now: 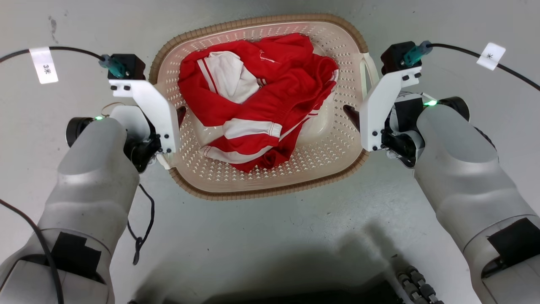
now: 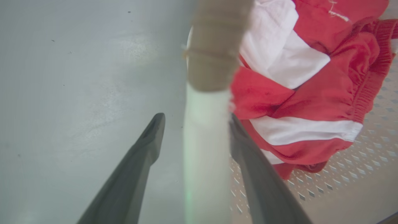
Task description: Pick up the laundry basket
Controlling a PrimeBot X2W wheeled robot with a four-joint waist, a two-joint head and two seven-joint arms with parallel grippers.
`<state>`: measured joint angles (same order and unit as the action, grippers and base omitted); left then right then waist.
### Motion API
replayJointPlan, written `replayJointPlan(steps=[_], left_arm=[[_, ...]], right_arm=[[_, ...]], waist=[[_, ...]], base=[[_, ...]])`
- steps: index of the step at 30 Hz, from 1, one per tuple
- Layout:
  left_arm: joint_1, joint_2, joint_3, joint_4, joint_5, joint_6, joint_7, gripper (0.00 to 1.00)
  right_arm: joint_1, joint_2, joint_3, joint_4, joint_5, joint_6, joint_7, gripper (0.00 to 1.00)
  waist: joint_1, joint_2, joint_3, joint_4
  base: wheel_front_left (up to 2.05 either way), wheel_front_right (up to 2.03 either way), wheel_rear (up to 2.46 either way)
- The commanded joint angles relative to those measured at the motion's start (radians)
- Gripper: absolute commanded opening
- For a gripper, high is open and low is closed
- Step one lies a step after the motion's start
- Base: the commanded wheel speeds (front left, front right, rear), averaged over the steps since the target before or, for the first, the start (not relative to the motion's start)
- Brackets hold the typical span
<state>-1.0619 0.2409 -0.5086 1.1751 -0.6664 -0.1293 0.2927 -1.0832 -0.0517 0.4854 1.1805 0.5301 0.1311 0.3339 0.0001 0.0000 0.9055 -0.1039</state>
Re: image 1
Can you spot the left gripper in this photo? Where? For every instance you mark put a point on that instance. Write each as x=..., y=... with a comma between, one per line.
x=141, y=150

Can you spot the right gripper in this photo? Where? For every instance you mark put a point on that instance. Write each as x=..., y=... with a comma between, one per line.
x=405, y=126

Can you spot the cream perforated laundry basket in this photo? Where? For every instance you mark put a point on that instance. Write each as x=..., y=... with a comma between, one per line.
x=261, y=181

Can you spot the dark robot base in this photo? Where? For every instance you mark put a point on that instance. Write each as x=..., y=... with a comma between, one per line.
x=270, y=297

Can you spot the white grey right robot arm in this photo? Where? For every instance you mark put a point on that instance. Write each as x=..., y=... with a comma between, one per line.
x=464, y=169

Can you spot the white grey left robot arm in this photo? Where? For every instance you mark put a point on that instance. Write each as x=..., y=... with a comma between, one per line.
x=93, y=177

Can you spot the red and white garment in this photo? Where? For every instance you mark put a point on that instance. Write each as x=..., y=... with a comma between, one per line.
x=291, y=80

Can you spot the grey ribbed roller wheel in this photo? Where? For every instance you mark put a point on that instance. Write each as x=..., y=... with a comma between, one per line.
x=417, y=285

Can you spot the white left camera bracket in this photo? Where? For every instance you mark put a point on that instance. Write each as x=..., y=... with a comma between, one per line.
x=158, y=109

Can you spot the white camera bracket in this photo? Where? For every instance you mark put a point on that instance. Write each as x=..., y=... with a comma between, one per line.
x=158, y=109
x=379, y=109

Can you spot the white right camera bracket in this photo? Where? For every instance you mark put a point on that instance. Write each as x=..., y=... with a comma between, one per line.
x=379, y=109

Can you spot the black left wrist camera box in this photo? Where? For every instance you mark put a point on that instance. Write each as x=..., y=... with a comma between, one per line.
x=133, y=65

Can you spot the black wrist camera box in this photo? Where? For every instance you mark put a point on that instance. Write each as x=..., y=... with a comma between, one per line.
x=392, y=55
x=133, y=65

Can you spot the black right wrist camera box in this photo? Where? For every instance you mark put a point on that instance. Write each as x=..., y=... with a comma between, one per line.
x=392, y=55

